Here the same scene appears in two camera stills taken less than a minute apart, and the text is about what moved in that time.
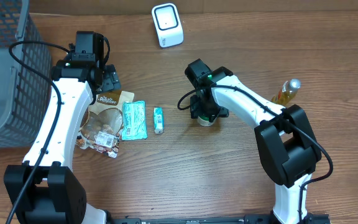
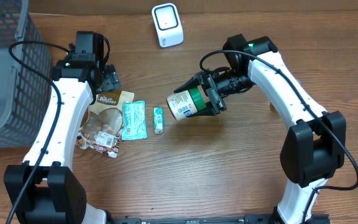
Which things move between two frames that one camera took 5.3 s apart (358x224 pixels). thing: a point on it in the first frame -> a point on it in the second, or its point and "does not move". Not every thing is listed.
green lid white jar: [204, 121] -> [185, 104]
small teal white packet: [158, 119] does not move
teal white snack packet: [134, 121] does not move
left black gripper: [112, 79] does not move
